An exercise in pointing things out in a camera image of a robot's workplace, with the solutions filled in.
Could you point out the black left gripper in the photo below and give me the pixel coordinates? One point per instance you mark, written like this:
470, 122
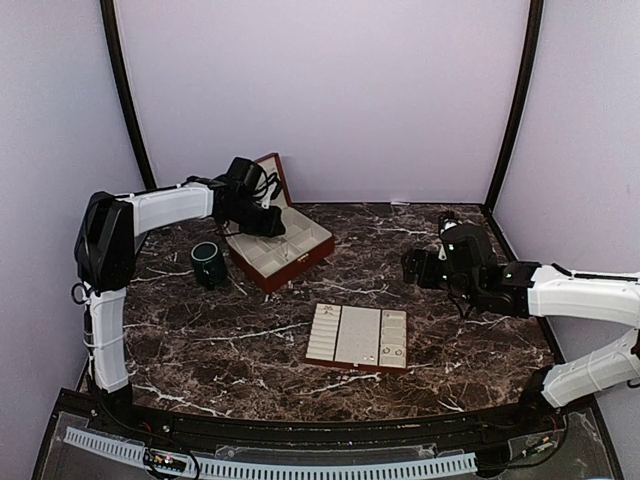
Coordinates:
272, 228

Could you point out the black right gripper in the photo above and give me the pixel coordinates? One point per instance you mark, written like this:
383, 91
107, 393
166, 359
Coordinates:
426, 279

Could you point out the red jewelry tray insert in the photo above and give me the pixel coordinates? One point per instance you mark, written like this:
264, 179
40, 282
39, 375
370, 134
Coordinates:
341, 335

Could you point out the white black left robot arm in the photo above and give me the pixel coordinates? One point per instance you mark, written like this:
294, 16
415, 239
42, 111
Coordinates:
116, 227

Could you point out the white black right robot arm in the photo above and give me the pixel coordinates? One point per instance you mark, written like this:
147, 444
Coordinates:
465, 266

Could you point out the red open jewelry box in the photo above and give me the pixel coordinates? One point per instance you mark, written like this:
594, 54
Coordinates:
273, 262

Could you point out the dark green ceramic mug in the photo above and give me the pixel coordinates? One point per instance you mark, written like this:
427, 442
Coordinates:
208, 265

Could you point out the hoop earrings in tray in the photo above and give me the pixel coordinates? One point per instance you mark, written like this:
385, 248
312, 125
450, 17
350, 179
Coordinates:
392, 352

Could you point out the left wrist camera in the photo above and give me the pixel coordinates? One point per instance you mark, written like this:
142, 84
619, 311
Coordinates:
268, 191

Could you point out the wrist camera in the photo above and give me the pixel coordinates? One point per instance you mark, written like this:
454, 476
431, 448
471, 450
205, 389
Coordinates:
446, 220
268, 191

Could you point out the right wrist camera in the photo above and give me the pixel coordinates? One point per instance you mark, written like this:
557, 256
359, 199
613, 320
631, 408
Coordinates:
446, 220

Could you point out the black front table rail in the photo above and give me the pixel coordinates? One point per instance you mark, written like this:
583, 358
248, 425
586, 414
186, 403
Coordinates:
482, 429

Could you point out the black right frame post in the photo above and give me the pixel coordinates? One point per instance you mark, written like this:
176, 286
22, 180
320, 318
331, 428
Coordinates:
525, 71

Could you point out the black frame post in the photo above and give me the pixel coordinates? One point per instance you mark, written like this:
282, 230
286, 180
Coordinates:
124, 92
525, 71

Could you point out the black left frame post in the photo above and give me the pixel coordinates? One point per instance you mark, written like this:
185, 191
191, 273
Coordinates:
124, 92

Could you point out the white slotted cable duct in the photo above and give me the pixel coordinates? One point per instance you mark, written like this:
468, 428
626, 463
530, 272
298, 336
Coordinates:
254, 463

